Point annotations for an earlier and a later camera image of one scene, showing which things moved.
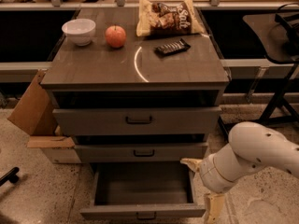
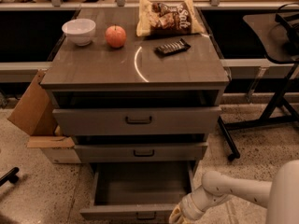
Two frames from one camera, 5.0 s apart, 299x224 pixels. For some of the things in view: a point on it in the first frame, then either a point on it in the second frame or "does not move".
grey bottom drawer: (141, 191) does not move
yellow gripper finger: (193, 164) → (177, 217)
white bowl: (81, 31) does not move
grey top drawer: (92, 122) does not move
